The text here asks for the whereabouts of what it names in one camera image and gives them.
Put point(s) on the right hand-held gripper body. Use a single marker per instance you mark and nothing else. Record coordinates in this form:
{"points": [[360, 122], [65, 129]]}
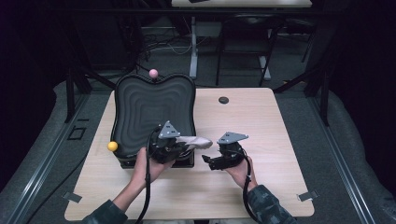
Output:
{"points": [[232, 154]]}

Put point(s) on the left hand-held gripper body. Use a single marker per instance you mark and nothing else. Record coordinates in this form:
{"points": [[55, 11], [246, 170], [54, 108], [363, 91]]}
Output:
{"points": [[165, 149]]}

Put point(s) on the grey cleaning cloth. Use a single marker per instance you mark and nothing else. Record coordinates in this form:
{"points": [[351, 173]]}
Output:
{"points": [[196, 142]]}

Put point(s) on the black wavy tray shaker machine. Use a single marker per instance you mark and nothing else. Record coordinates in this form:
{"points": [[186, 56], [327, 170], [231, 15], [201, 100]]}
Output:
{"points": [[143, 105]]}

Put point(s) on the yellow ball knob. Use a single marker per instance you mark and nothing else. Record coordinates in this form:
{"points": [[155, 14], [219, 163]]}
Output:
{"points": [[112, 146]]}

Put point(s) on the pink ball knob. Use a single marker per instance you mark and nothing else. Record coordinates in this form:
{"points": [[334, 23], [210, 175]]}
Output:
{"points": [[153, 73]]}

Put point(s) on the person's right hand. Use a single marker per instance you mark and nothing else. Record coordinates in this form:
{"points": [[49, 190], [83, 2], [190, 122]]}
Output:
{"points": [[243, 174]]}

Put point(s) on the person's left hand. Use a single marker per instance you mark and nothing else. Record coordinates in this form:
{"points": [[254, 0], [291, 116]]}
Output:
{"points": [[144, 171]]}

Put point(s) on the dark round table grommet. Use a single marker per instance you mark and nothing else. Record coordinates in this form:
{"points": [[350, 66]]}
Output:
{"points": [[223, 100]]}

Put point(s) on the grey tape strip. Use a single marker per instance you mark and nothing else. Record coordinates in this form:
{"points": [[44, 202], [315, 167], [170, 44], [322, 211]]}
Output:
{"points": [[308, 195], [72, 197]]}

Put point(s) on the white desk foot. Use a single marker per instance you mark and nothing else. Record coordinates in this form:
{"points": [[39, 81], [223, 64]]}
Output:
{"points": [[264, 67]]}

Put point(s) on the white desk leg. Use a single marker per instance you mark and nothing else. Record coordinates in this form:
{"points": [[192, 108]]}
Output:
{"points": [[193, 40]]}

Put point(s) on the black chair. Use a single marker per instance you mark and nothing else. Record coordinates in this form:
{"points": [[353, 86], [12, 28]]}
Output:
{"points": [[249, 21]]}

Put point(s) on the black crossbar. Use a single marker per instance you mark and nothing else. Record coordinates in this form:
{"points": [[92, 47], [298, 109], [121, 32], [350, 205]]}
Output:
{"points": [[124, 11]]}

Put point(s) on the metal floor rail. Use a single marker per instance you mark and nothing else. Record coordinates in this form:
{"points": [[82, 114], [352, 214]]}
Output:
{"points": [[46, 161], [339, 161]]}

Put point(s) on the black frame stand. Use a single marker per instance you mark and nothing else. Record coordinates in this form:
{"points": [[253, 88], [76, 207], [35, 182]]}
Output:
{"points": [[325, 99], [70, 93]]}

